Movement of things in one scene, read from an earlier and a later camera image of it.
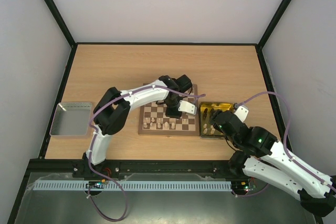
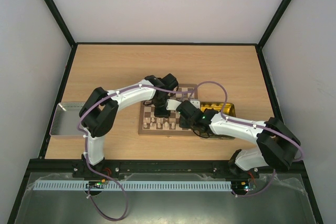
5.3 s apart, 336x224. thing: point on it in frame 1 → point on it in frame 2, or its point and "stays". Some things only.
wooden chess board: x=153 y=120 stays
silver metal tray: x=71 y=119 stays
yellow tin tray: x=207 y=130 stays
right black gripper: x=217 y=118 → x=184 y=121
